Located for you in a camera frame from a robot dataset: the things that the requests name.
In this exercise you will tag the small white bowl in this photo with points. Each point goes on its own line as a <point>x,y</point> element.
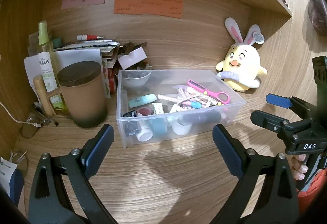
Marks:
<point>134,78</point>

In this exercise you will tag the green spray bottle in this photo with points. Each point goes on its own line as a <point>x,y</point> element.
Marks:
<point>46,58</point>

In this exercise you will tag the small pink cardboard box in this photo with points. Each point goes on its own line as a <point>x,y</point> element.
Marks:
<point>132,58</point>

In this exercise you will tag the stack of papers books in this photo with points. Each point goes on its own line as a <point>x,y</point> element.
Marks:
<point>63,59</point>

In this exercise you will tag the blue snack packet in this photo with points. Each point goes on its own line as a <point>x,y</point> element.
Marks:
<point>131,128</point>

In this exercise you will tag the white printed tube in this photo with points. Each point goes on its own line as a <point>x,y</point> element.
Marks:
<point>158,108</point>

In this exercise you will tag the eyeglasses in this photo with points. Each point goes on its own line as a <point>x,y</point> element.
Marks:
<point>37,119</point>

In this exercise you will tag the brown mug with lid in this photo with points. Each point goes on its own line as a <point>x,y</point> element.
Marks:
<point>81,85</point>

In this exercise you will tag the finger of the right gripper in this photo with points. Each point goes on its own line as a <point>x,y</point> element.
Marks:
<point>283,101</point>
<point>282,127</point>

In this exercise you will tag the white pill bottle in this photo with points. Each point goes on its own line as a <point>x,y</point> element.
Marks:
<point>145,133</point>

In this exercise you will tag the teal tape roll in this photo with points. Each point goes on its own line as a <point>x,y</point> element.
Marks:
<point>158,126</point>

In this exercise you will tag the red white marker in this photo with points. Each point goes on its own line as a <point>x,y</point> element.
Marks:
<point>86,37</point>

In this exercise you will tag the yellow chick plush toy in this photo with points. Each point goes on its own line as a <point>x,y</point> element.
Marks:
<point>242,63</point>

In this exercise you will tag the white tape roll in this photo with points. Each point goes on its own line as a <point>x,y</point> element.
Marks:
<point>181,129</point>

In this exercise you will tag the orange sticky note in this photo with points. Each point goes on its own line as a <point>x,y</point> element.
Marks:
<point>167,8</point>

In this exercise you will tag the pink round container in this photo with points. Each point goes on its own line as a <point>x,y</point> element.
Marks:
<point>145,111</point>

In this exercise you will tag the pale green white tube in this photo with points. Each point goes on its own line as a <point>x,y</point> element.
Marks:
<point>167,98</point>

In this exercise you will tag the white blue carton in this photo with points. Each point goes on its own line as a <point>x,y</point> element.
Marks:
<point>12,180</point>

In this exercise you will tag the pink scissors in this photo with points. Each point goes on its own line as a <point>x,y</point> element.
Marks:
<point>221,97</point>

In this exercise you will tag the clear plastic storage box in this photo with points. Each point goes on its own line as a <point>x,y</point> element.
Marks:
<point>202,111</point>

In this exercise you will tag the person right hand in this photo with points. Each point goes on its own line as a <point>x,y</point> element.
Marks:
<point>298,167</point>

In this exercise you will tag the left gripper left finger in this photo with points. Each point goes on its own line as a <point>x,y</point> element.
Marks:
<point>61,191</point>

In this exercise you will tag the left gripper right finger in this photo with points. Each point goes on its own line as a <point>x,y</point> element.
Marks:
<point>277,201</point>

